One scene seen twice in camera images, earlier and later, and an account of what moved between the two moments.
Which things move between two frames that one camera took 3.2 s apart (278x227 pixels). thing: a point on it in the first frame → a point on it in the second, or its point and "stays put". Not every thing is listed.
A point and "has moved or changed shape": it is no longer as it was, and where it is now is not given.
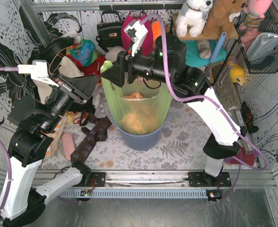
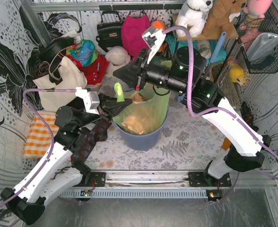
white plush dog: x=193 y=14 stays put
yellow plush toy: x=236 y=74 stays put
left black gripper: x=71 y=89 → x=102 y=105
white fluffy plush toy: x=111 y=55 stays put
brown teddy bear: x=218 y=21 stays put
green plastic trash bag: x=135 y=108 has moved or changed shape
